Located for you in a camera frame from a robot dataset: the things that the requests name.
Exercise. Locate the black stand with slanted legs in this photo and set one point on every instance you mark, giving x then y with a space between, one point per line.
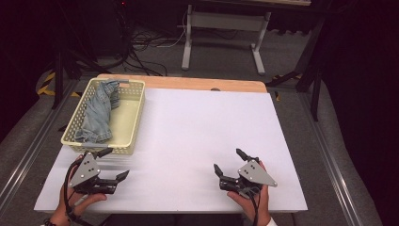
58 78

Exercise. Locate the dark curtain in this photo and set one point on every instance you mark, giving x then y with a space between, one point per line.
367 94

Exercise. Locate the pale yellow plastic basket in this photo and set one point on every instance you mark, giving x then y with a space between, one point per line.
127 116

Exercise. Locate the white metal table frame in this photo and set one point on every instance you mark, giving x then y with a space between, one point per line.
226 20

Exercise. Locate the person's right hand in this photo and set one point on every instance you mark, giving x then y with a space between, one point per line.
263 204

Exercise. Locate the black stand with tall post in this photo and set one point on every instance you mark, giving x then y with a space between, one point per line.
315 94

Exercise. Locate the person's left hand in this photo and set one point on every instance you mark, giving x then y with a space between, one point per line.
67 207

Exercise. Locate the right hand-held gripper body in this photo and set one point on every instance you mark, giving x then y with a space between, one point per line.
254 174

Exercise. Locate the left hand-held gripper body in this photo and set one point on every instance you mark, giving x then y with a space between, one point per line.
84 171

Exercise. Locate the aluminium floor rail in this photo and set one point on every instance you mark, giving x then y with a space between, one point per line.
31 150
332 163

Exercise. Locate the light blue denim shorts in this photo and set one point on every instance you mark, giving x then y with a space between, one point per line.
98 116

